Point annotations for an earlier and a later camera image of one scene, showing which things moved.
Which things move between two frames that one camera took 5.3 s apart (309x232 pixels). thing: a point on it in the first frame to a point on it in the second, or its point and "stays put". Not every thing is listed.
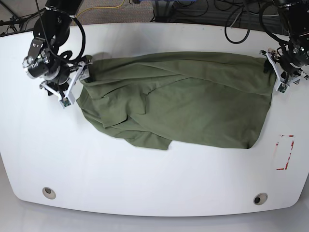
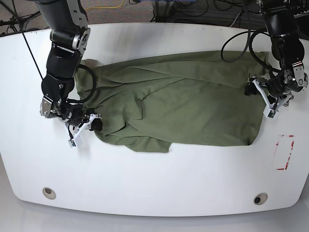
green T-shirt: (157, 98) stays put
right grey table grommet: (260, 198) stays put
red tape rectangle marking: (286, 165) stays put
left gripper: (59, 75) to (76, 116)
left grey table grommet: (49, 193) stays put
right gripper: (297, 57) to (279, 82)
